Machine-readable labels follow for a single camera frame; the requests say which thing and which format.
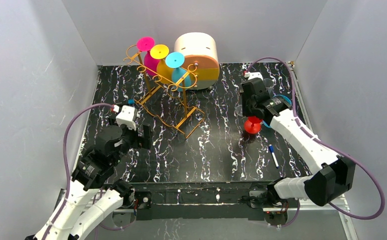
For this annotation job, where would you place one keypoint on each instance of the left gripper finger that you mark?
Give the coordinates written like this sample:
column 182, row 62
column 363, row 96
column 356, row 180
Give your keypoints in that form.
column 148, row 132
column 143, row 143

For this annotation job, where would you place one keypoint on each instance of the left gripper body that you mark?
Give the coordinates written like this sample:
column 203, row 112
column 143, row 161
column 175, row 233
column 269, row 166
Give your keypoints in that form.
column 145, row 136

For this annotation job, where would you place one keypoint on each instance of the red wine glass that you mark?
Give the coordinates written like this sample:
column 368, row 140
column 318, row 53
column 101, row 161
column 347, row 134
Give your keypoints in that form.
column 253, row 125

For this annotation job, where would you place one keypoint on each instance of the blue front wine glass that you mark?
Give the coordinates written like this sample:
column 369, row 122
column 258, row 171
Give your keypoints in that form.
column 273, row 108

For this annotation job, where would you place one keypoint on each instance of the clear wine glass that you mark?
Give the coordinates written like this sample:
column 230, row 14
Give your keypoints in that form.
column 269, row 84

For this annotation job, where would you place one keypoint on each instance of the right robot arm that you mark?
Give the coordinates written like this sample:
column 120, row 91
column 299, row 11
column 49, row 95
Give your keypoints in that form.
column 332, row 173

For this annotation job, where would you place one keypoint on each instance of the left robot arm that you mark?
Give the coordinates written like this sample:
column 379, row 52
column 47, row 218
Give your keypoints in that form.
column 70, row 219

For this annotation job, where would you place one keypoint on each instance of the yellow wine glass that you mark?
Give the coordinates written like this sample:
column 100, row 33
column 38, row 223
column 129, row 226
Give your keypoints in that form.
column 160, row 52

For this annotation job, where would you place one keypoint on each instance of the light blue rear wine glass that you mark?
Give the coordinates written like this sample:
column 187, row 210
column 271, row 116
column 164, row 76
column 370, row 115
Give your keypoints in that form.
column 174, row 61

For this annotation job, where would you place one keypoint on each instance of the pink wine glass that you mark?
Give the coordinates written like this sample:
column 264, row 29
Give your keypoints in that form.
column 145, row 44

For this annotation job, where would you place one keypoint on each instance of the black marker with blue cap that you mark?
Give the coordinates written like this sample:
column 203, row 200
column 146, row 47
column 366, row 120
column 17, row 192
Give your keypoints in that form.
column 130, row 102

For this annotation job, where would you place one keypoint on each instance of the clear champagne flute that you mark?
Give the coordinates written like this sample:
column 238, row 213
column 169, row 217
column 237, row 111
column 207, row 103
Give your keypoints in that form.
column 239, row 110

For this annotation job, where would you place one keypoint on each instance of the white cylindrical container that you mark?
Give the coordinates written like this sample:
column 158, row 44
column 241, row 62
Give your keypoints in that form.
column 200, row 53

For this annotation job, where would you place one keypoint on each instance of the blue and white marker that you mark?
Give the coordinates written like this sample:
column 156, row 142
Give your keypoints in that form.
column 273, row 155

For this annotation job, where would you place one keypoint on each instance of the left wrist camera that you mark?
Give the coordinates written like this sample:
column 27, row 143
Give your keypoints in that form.
column 126, row 115

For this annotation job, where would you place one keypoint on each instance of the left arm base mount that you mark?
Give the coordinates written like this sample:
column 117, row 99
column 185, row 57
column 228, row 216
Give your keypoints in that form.
column 127, row 214

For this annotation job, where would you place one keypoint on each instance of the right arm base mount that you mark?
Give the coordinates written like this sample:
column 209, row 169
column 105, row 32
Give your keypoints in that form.
column 275, row 210

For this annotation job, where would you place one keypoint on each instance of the aluminium frame rail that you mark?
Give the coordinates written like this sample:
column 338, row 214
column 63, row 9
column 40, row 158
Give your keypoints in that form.
column 307, row 206

